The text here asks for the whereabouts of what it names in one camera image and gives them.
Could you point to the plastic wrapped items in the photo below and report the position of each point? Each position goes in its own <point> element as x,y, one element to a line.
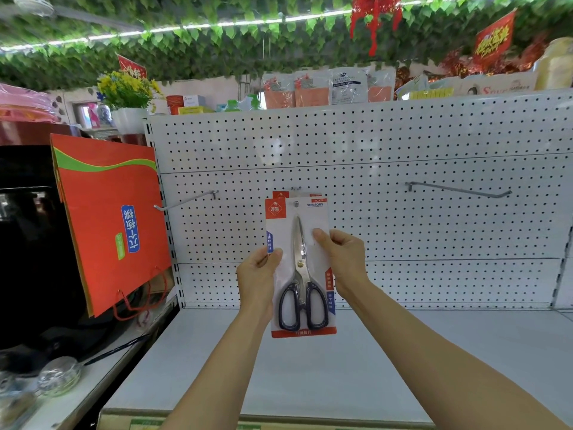
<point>15,398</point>

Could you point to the orange packet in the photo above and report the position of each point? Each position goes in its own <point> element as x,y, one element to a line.
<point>312,94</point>
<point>381,89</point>
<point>278,96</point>

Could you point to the green bottle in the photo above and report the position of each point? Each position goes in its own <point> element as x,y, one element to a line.
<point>233,106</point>
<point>254,102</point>

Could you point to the black glass appliance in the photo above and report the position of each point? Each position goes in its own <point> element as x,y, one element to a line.
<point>36,264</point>

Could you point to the black pen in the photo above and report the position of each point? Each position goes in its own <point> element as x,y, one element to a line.
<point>116,350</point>

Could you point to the orange gift bag green stripe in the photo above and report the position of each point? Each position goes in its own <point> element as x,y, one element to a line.
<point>103,197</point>

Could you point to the green artificial leaf vines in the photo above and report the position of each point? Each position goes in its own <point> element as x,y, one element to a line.
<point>224,53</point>

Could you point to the person's left forearm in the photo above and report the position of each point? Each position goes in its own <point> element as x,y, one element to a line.
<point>215,380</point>

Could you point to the yellow flowers white pot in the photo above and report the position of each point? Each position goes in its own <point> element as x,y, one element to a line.
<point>127,91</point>

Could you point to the white light strip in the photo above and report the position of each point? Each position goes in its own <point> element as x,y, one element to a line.
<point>318,15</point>

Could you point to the person's left hand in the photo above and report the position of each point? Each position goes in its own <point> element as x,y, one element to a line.
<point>257,277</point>

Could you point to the stack of pink basins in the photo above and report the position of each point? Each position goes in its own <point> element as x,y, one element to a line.
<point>27,105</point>

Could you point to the white metal pegboard shelf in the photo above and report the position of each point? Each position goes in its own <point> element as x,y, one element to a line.
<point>425,228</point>

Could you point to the person's right hand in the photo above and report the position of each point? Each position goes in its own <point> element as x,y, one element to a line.
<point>344,259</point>

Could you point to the white red scissors pack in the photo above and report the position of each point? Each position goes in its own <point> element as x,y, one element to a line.
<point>279,193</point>
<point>286,228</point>

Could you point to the red gold hanging sign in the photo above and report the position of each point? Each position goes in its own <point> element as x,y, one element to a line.
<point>494,37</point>

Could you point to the person's right forearm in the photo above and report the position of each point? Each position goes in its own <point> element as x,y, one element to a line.
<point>447,362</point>

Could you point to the small red hanging sign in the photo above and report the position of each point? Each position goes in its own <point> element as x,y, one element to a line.
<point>132,67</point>

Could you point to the white packet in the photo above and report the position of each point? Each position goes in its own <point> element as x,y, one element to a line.
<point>349,87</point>

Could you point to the pale yellow bottle pack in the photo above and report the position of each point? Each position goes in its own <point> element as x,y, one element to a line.
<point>555,64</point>

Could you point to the red hanging knot ornament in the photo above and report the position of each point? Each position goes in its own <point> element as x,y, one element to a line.
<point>374,13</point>

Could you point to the clear glass ashtray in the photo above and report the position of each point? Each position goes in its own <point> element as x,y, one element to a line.
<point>58,377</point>

